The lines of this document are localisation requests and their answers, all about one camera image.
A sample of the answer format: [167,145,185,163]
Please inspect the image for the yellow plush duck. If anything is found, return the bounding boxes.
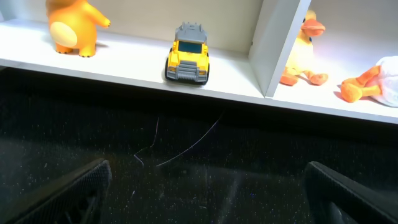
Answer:
[279,9,330,87]

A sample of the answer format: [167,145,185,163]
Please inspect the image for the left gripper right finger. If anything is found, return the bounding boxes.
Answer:
[303,161,398,224]

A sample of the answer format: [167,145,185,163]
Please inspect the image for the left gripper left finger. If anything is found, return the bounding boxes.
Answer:
[0,158,113,224]

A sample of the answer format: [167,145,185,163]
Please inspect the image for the grey and yellow toy truck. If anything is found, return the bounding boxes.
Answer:
[164,21,211,86]

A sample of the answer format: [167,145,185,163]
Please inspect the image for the orange toy dinosaur figure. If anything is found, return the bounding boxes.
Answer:
[45,0,111,58]

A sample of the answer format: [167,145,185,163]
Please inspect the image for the white plush duck with hat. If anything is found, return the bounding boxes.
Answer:
[340,55,398,108]

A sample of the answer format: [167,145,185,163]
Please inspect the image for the white shelf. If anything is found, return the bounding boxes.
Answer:
[0,0,398,125]

